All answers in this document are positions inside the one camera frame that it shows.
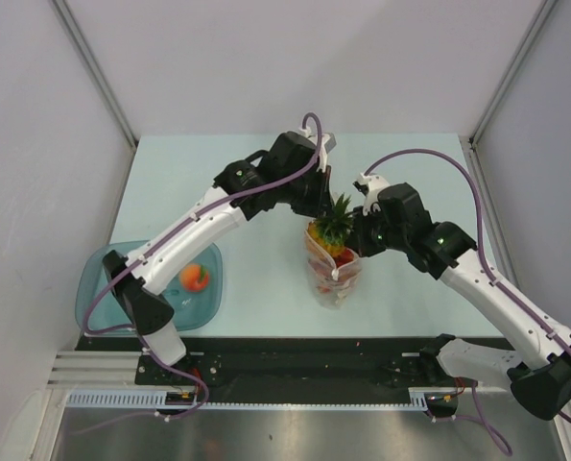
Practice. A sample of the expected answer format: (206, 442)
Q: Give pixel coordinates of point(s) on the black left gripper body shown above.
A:
(307, 192)

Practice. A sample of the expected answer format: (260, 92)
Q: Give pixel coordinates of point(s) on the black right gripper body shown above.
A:
(372, 235)

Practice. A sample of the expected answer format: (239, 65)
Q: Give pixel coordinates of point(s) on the fake pineapple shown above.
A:
(332, 230)

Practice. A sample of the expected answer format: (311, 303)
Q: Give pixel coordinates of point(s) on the clear dotted zip top bag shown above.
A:
(328, 301)

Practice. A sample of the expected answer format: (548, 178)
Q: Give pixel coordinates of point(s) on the fake peach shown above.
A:
(194, 278)

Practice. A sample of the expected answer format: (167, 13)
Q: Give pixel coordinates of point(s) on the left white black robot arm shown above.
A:
(294, 171)

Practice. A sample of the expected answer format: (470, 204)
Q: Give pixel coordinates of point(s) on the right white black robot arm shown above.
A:
(537, 367)

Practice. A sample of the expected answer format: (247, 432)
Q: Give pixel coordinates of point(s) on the fake red grapes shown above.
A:
(333, 277)

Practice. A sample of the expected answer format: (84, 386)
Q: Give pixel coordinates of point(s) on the teal plastic container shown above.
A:
(191, 309)

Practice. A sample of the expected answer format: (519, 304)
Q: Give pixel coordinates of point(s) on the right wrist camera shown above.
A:
(370, 185)

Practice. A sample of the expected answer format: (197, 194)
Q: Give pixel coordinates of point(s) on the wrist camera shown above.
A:
(328, 140)
(370, 185)

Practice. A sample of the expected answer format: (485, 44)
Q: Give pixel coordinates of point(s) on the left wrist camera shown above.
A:
(328, 140)

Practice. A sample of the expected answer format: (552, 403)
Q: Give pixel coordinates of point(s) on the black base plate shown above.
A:
(326, 371)

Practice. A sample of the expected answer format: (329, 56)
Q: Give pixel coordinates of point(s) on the right aluminium frame post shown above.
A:
(523, 50)

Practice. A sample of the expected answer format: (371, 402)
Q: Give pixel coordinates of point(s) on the aluminium frame post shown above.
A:
(74, 31)
(523, 50)

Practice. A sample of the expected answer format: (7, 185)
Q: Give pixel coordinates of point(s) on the left aluminium frame post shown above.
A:
(74, 31)

